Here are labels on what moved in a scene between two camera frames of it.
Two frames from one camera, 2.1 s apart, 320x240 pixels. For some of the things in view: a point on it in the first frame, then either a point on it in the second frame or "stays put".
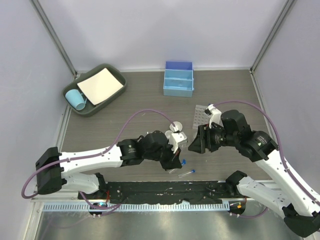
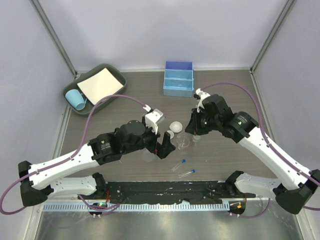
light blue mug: x=76 y=99 stays put
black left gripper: x=173 y=161 to x=162 y=150
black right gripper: x=204 y=139 to x=194 y=127
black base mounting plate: x=158 y=191 stays put
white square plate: x=100 y=85 stays put
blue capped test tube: x=186 y=173 stays put
